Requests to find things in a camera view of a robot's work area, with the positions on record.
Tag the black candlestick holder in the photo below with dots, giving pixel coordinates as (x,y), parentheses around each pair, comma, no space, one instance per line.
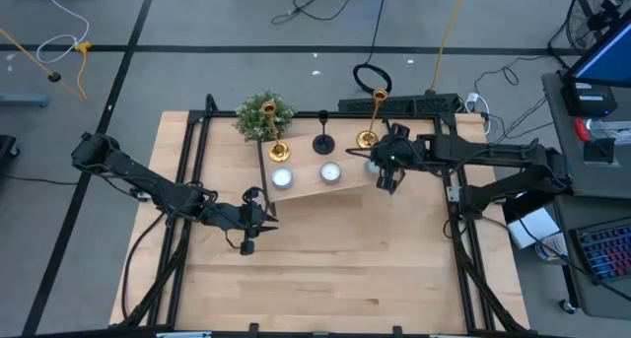
(323,145)

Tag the white power adapter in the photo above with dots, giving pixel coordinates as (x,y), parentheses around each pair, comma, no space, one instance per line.
(474,100)

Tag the red object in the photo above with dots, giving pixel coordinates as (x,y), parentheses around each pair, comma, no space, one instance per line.
(582,130)

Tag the black metal table frame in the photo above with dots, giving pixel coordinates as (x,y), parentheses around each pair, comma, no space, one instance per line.
(345,114)

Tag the black standing fan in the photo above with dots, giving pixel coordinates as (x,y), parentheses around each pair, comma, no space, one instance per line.
(599,18)

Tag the white box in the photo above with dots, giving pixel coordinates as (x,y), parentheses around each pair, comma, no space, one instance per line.
(535,232)

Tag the gold candlestick holder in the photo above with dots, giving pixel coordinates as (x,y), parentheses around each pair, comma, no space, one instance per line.
(367,140)
(279,152)

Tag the computer monitor blue screen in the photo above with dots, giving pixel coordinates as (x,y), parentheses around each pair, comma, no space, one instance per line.
(609,59)

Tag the grey furniture foot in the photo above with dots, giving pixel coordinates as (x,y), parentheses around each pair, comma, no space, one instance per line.
(22,100)

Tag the black chair base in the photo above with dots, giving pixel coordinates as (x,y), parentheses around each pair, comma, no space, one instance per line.
(6,147)

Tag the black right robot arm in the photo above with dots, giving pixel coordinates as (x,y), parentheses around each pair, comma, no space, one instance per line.
(468,151)

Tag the rainbow backlit keyboard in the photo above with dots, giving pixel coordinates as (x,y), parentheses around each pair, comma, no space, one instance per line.
(609,251)

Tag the wooden shelf riser black legs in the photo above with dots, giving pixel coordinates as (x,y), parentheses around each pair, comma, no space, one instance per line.
(305,185)

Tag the black desktop device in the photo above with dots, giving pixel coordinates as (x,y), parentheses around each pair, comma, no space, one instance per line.
(589,99)

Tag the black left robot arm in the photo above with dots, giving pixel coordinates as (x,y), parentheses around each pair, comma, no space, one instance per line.
(138,175)

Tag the small black box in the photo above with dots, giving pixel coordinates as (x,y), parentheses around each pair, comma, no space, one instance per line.
(599,151)

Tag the white tealight candle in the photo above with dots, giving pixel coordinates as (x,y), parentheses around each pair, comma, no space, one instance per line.
(282,178)
(370,168)
(330,172)

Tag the grey side desk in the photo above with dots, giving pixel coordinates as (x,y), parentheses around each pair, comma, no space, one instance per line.
(596,180)

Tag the small black floor puck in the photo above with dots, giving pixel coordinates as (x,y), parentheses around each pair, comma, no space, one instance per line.
(54,76)

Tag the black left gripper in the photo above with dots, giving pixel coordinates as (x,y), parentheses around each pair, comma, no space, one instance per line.
(227,216)

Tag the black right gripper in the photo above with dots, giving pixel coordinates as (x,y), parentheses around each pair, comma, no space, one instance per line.
(394,155)

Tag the green potted plant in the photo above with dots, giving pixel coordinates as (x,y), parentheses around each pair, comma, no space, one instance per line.
(251,121)

